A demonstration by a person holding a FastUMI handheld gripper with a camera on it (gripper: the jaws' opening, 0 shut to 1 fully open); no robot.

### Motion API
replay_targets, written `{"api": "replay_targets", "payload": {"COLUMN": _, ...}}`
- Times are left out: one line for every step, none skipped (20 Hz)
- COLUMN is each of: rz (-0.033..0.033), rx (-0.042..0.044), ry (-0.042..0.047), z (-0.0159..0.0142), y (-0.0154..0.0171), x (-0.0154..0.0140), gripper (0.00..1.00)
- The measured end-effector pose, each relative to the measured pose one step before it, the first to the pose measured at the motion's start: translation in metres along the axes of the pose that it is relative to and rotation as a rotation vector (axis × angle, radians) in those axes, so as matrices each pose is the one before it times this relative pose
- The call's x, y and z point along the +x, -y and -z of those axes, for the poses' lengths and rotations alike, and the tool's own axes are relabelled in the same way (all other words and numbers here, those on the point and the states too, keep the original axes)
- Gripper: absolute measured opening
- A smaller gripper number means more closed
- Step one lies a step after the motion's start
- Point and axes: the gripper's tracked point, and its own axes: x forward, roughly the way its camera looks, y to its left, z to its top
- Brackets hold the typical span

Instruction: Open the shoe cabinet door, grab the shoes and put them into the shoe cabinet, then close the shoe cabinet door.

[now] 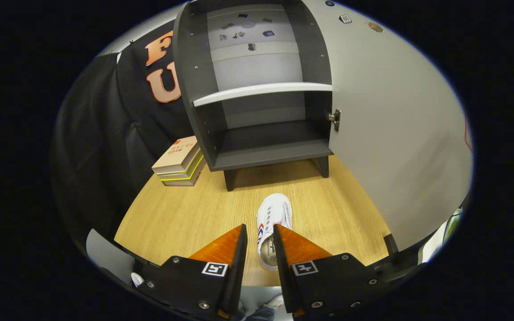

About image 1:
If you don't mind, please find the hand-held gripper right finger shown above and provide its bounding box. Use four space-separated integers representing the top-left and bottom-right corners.
273 224 394 318

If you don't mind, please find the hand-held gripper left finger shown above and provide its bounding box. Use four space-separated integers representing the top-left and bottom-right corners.
139 224 249 321

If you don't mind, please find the white canvas shoe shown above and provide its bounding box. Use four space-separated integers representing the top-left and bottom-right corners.
256 193 293 271

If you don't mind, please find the dark grey shoe cabinet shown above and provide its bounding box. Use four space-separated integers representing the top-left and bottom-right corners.
172 0 333 192

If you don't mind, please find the beige shoe cabinet door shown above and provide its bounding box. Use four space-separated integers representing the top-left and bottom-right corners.
304 0 474 252

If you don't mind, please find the pale cabinet shelf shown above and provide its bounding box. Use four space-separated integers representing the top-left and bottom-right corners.
193 82 332 107

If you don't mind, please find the person's blue jeans leg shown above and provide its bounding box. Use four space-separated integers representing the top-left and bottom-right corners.
239 305 276 321

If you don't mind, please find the yellow-edged book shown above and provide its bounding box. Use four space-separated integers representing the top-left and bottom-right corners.
157 149 205 181

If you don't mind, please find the beige book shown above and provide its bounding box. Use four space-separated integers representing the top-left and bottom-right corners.
151 136 200 174

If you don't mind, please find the white and green object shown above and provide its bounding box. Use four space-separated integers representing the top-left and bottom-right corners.
420 207 463 263

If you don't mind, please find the black backdrop cloth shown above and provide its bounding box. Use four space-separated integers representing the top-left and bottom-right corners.
52 20 195 255

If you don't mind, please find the small black post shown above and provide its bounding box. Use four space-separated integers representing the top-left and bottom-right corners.
384 233 400 255

